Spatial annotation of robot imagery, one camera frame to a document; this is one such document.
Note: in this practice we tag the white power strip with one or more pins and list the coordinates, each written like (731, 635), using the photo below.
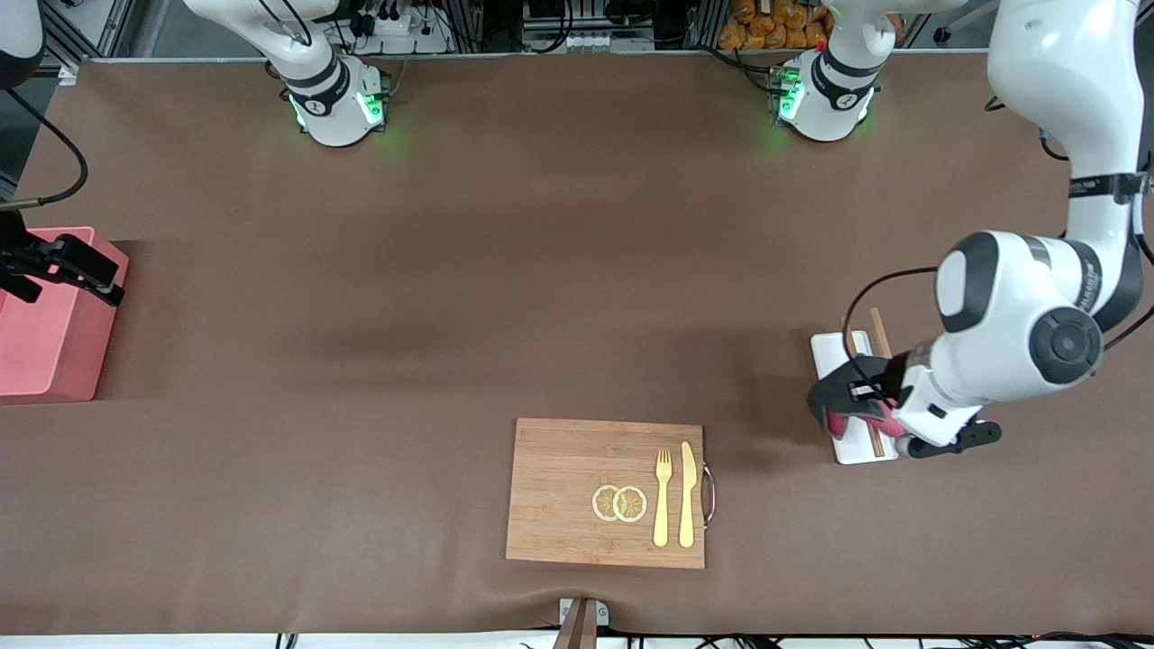
(406, 41)

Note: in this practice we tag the brown table mat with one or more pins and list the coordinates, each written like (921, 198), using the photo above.
(451, 270)

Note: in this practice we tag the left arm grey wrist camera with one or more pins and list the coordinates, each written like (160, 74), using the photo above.
(974, 434)

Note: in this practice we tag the wooden cutting board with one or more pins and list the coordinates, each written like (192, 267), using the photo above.
(559, 487)

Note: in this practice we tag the grey cloth with pink lining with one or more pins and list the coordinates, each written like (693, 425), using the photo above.
(825, 397)

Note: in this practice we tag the lemon slice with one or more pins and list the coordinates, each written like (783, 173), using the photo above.
(601, 503)
(631, 504)

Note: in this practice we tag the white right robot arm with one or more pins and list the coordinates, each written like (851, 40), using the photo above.
(334, 108)

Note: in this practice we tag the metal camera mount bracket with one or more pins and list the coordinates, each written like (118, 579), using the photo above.
(582, 617)

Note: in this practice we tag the pile of orange items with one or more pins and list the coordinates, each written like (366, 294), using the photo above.
(766, 27)

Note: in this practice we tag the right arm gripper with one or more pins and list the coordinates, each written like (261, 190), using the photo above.
(20, 255)

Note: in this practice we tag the pink plastic bin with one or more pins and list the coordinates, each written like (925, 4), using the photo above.
(54, 351)

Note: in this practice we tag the yellow plastic knife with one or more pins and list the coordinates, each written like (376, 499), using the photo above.
(687, 496)

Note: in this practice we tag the white rectangular tray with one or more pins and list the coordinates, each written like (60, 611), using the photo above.
(829, 353)

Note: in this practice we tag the white terminal block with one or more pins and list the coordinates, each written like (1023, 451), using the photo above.
(590, 41)

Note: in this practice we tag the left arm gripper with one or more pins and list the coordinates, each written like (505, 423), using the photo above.
(838, 393)

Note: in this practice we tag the aluminium frame post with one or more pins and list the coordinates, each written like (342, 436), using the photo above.
(86, 31)

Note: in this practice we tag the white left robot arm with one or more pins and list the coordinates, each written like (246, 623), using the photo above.
(1019, 351)

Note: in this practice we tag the aluminium equipment rack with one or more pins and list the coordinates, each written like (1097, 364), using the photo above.
(541, 18)

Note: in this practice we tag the yellow plastic fork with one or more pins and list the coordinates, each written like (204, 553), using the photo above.
(662, 514)

